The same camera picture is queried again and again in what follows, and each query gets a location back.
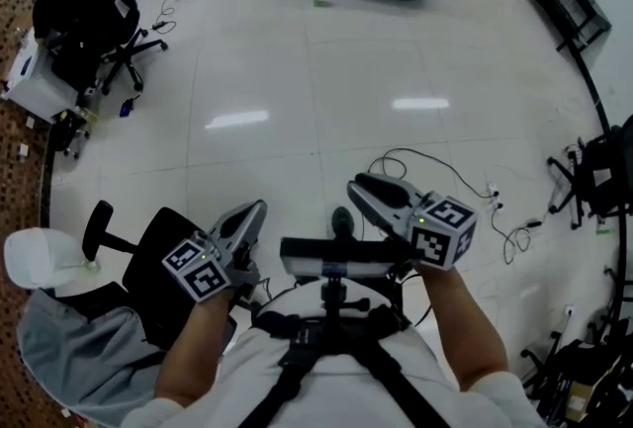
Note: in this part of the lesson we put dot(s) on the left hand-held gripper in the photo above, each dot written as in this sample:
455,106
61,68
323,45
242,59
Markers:
203,275

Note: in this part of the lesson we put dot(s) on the small black charger unit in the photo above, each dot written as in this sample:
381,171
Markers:
126,109

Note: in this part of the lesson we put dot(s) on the white floor socket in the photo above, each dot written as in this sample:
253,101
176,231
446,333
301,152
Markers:
570,311

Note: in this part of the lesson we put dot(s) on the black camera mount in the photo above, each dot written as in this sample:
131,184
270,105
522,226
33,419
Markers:
334,297

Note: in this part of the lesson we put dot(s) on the white desk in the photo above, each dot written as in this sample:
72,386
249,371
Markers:
39,90

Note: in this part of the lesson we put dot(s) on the person's white shirt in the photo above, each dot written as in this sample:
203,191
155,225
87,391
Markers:
341,396

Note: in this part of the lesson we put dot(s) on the person's right black shoe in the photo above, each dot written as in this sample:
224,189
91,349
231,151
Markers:
342,221

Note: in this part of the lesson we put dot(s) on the black round wheeled device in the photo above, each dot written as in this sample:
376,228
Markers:
66,132

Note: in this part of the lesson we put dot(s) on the white power strip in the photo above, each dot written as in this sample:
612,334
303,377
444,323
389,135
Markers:
493,190

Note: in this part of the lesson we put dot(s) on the grey jacket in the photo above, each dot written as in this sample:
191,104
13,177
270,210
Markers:
84,357

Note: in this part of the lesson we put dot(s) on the black chest harness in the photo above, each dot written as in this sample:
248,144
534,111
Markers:
316,337

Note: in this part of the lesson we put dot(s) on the brown cardboard box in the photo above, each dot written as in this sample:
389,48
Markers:
578,401

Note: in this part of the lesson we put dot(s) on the black chest camera bar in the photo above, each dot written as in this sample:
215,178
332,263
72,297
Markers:
346,250

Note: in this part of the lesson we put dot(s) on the small yellow green bottle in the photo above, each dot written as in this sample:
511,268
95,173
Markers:
91,114

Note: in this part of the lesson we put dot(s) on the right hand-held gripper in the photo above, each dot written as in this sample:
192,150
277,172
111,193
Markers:
442,233

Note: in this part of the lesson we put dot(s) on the person's left forearm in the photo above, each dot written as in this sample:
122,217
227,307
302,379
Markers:
193,357

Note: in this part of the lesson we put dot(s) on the person's right trouser leg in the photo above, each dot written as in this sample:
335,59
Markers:
348,238

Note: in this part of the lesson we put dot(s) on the person's right forearm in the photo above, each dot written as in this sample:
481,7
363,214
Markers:
465,332

